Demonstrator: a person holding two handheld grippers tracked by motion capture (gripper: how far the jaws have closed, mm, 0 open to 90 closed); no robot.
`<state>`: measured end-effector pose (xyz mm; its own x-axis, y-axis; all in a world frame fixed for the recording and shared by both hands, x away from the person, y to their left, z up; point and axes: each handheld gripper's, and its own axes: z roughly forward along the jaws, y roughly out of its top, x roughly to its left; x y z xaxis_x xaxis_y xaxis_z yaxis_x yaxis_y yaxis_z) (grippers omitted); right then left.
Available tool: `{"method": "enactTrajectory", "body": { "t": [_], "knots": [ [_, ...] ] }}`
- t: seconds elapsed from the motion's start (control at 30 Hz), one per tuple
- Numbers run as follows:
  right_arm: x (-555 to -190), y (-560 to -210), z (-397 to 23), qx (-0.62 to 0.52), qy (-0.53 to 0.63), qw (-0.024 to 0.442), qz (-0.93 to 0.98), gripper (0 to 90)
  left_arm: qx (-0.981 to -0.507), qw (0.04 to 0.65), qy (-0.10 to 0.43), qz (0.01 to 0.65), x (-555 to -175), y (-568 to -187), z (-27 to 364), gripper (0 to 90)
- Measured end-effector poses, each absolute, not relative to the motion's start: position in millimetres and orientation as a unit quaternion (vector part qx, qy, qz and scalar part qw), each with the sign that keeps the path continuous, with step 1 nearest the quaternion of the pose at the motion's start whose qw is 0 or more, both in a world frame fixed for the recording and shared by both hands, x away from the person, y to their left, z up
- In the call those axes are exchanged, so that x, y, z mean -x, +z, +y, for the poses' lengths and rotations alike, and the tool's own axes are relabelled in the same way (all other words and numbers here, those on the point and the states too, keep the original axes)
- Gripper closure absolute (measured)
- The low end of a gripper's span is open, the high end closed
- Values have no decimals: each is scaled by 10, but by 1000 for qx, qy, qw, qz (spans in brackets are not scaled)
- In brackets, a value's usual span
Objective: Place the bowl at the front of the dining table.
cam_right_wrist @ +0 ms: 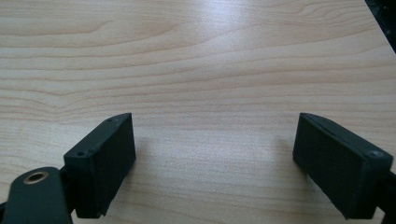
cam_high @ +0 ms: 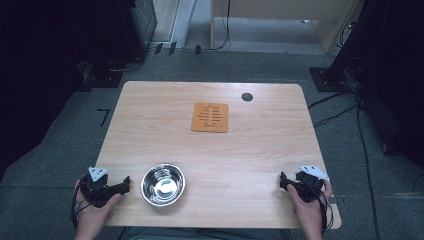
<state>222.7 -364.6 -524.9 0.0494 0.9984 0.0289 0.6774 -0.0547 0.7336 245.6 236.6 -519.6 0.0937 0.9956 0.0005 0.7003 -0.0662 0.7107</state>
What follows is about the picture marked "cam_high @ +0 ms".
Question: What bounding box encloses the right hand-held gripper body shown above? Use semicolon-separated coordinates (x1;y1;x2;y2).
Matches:
293;165;331;204

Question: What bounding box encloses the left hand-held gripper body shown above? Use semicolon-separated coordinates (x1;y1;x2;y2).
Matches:
78;166;118;209

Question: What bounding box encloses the stainless steel bowl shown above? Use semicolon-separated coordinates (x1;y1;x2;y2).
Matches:
140;162;187;208

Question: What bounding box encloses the person's left hand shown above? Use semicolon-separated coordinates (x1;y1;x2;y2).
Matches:
73;179;123;232

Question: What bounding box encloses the person's right hand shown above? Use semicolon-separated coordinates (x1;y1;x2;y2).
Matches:
286;179;334;232

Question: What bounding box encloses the person's grey clothing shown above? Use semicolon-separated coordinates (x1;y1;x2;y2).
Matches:
124;226;295;240

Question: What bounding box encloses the orange wooden trivet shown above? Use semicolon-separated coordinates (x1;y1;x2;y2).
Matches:
190;101;230;134

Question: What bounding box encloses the black stand with base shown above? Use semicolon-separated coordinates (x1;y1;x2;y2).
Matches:
77;58;145;93

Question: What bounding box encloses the black curtain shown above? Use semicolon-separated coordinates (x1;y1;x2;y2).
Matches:
0;0;121;181

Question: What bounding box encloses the dark equipment cabinet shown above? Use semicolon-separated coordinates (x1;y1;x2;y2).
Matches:
114;0;159;64

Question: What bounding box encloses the light wooden cabinet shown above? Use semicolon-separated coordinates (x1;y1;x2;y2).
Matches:
209;0;365;55

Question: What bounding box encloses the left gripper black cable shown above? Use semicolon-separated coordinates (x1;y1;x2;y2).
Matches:
70;182;91;232

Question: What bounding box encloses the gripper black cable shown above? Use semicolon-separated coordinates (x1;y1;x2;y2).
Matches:
70;182;91;232
308;179;335;234

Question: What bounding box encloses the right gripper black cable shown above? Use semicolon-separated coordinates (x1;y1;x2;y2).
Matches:
308;179;335;234

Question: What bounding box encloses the long black floor cable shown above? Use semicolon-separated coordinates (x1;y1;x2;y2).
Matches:
355;96;382;240

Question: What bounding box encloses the black stand base plate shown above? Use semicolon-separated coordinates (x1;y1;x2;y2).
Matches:
308;66;355;93

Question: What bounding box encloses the black hanging cable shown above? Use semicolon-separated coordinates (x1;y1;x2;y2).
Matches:
199;0;232;52

